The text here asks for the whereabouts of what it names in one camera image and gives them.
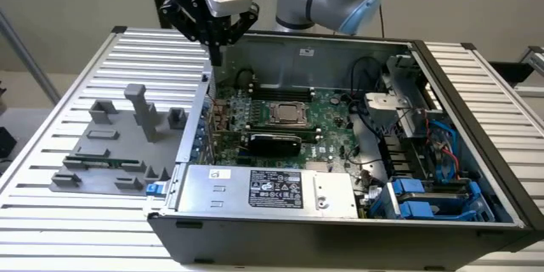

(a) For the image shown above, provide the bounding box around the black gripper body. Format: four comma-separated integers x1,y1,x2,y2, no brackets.
171,0,240,47

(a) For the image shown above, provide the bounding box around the black RAM slot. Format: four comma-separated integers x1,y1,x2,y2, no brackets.
251,93,315,98
251,87,315,92
251,96,316,101
251,90,315,96

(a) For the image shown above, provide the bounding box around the green RAM stick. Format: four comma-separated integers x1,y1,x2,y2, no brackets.
75,156,140,168

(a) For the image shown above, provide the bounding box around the CPU socket with silver CPU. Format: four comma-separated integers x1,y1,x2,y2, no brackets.
264,101,315,125

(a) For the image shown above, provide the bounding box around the green motherboard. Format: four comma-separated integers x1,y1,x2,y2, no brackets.
207,88,385,171

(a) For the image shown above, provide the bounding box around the grey aluminium profile bar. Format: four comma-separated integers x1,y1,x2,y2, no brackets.
0,7,61,104

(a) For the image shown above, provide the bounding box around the grey parts rack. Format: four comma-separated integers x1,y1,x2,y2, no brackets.
49,83,189,195

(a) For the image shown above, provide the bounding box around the black expansion card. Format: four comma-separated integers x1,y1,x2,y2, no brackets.
248,132,304,159

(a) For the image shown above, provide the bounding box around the silver disk bay cage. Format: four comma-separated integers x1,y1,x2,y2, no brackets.
364,54,444,140

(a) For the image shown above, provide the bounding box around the blue case latch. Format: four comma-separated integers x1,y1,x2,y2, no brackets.
145,182,165,197

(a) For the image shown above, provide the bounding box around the silver power supply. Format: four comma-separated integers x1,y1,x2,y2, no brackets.
175,164,359,219

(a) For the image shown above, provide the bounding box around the black box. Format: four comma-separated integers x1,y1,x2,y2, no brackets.
0,126,17,159

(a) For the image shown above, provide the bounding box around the blue disk caddy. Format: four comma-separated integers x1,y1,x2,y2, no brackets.
388,176,428,200
397,201,439,220

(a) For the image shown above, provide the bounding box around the black open PC case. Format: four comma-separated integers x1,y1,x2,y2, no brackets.
147,29,544,268

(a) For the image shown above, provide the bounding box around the thick black cable bundle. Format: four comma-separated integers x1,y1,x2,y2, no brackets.
236,68,255,89

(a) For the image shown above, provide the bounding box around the black looped wire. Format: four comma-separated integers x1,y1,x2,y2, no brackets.
349,56,384,97

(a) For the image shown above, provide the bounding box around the blue wire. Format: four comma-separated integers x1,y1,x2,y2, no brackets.
427,118,463,180

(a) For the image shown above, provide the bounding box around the red wire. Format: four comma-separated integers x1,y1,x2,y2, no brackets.
424,115,463,181

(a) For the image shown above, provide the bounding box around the aluminium frame profile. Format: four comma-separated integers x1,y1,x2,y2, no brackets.
515,45,544,91

